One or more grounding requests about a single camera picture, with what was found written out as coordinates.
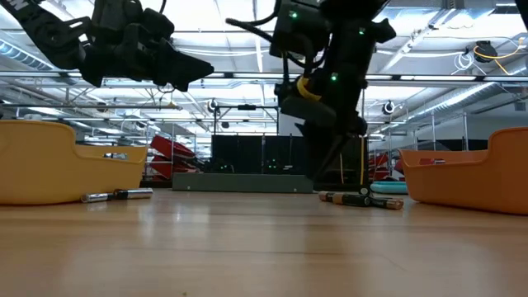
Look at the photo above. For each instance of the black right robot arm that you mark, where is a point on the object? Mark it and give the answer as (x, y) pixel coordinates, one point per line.
(354, 45)

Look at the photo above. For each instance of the black partition panel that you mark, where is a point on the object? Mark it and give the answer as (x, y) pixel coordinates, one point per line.
(247, 152)

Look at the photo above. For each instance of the yellow plastic bin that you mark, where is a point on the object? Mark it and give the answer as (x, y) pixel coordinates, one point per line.
(45, 165)

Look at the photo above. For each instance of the red tilted rack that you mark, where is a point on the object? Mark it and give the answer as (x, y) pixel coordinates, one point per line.
(171, 154)

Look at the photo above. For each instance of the blue calculator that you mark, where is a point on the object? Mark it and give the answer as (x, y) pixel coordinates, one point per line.
(389, 187)

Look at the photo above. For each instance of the black stand frame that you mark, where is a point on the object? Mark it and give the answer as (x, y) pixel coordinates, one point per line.
(246, 107)

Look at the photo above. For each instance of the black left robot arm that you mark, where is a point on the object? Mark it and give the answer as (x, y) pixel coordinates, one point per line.
(45, 29)

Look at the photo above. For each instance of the orange plastic bin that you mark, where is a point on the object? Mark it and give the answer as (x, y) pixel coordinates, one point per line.
(474, 185)

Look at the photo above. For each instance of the black ceiling device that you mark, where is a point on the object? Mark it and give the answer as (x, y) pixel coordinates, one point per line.
(485, 50)

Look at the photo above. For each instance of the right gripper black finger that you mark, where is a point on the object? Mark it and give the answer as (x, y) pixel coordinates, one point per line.
(319, 148)

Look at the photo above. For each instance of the metal shelving rack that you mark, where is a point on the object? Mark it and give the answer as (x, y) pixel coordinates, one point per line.
(433, 132)

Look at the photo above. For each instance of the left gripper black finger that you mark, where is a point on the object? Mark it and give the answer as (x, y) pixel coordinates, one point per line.
(181, 68)

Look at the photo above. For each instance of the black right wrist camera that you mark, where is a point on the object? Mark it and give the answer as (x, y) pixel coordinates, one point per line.
(297, 33)

